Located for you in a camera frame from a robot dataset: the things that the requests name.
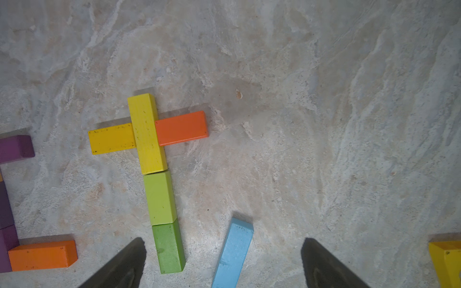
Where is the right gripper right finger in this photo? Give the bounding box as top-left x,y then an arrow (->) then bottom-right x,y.
301,238 -> 370,288

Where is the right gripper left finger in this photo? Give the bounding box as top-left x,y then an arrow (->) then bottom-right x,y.
80,237 -> 146,288

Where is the lime green block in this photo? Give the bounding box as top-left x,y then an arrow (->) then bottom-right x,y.
143,170 -> 177,226

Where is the light blue block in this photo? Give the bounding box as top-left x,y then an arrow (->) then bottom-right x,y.
211,218 -> 254,288

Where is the purple block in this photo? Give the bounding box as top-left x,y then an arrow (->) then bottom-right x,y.
0,181 -> 14,229
0,224 -> 19,273
0,135 -> 35,164

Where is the yellow block small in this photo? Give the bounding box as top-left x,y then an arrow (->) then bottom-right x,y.
88,123 -> 136,155

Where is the red orange block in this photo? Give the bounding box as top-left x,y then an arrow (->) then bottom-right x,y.
155,111 -> 209,146

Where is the yellow triangle frame piece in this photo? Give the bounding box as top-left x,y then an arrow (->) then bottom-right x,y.
429,241 -> 461,288

